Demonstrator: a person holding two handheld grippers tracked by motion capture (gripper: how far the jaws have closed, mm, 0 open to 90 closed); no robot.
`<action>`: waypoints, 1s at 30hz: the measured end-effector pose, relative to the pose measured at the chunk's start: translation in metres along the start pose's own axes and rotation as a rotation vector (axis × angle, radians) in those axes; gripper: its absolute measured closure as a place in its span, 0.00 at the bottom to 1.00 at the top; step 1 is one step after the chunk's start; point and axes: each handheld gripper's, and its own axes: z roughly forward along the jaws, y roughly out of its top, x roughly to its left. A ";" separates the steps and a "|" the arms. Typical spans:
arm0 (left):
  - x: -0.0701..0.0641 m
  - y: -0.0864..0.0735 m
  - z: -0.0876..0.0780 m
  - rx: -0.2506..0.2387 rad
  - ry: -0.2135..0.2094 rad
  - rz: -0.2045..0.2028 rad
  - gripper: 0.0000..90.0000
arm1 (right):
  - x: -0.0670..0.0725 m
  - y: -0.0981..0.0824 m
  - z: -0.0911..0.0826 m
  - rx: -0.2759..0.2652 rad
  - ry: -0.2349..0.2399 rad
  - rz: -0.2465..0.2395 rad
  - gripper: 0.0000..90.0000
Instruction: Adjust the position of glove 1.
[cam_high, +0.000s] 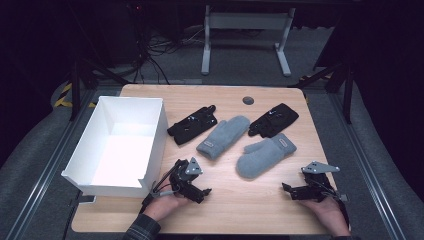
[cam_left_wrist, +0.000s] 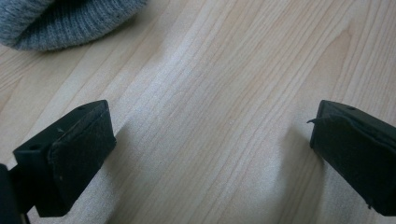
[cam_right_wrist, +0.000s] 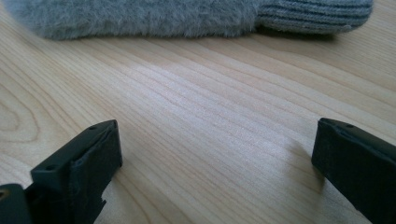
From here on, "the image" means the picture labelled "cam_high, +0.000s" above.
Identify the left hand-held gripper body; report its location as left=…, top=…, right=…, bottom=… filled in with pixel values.
left=169, top=157, right=205, bottom=204

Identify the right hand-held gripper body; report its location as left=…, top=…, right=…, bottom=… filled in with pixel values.
left=300, top=160, right=341, bottom=203

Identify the grey mitten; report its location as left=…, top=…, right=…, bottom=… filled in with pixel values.
left=195, top=115, right=251, bottom=161
left=235, top=132, right=298, bottom=180

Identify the black glove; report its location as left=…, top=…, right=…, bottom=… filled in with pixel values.
left=166, top=104, right=218, bottom=146
left=247, top=102, right=300, bottom=139

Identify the white box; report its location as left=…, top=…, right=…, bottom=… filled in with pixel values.
left=60, top=95, right=169, bottom=199

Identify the person's right hand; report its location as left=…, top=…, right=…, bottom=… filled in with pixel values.
left=298, top=196, right=351, bottom=238

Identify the person's left hand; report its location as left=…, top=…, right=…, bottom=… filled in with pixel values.
left=142, top=194, right=193, bottom=223

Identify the black tripod stand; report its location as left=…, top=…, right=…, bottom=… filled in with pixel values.
left=68, top=56, right=131, bottom=122
left=288, top=61, right=355, bottom=125

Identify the yellow-black hazard tape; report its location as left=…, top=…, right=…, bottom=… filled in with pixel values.
left=53, top=82, right=98, bottom=109

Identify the aluminium rail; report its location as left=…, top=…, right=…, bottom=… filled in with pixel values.
left=328, top=93, right=406, bottom=240
left=4, top=89, right=98, bottom=240

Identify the tangle of black floor cables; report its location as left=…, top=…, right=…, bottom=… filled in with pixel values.
left=133, top=19, right=208, bottom=84

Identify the white desk frame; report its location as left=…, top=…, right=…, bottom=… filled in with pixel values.
left=200, top=4, right=297, bottom=78

